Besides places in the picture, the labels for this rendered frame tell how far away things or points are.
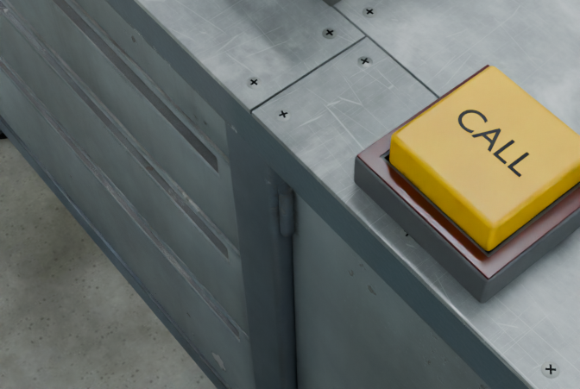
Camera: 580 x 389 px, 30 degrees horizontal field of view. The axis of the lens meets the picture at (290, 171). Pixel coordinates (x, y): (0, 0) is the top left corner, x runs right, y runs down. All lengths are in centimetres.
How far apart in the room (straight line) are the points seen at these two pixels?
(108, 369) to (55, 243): 20
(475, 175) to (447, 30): 12
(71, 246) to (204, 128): 67
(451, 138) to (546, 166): 4
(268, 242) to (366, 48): 26
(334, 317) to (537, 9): 31
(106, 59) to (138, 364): 53
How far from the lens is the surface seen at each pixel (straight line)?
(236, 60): 52
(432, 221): 44
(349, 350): 79
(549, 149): 45
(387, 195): 45
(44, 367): 135
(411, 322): 66
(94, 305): 137
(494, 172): 44
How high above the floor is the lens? 119
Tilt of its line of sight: 55 degrees down
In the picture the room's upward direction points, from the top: 2 degrees counter-clockwise
